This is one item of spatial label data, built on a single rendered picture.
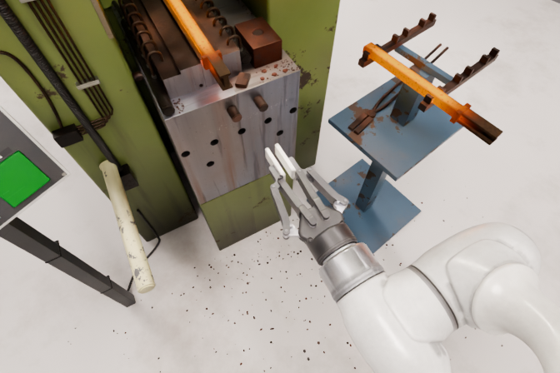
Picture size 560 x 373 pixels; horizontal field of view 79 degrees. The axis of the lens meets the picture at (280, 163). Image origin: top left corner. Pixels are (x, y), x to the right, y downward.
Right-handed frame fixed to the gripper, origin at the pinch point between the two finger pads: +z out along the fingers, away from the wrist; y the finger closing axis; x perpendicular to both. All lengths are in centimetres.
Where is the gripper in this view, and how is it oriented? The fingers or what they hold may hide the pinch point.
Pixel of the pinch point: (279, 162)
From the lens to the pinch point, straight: 65.1
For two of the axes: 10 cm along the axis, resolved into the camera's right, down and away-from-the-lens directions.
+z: -4.7, -7.3, 4.9
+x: 0.0, -5.6, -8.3
